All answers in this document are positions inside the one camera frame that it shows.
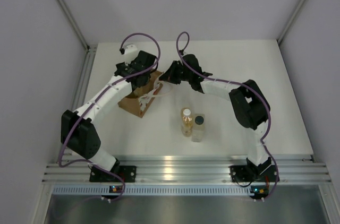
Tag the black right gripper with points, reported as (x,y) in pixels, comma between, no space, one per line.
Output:
(169,76)

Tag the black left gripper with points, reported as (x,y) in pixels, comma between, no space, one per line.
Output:
(130,65)

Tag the jute watermelon canvas bag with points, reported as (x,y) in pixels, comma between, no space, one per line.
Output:
(138,102)

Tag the white cap bottle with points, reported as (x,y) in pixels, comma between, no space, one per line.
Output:
(186,122)

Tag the clear bottle dark cap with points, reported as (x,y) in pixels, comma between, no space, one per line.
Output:
(198,128)

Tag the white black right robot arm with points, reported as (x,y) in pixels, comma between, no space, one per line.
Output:
(251,109)

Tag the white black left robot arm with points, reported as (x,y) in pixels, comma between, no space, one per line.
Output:
(79,137)

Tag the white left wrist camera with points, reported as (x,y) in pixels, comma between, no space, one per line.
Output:
(129,52)

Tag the left aluminium corner post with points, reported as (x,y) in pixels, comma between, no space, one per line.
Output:
(73,24)

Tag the aluminium corner post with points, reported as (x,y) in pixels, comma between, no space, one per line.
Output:
(73,24)
(291,20)

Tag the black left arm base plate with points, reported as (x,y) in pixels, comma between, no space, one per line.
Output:
(126,173)

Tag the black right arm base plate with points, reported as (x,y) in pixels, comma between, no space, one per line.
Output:
(243,174)

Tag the aluminium front rail frame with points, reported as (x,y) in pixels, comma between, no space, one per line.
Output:
(300,170)

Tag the grey slotted cable duct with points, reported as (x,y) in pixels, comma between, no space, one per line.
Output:
(157,190)

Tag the right aluminium corner post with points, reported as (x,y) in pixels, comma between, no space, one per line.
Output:
(291,20)

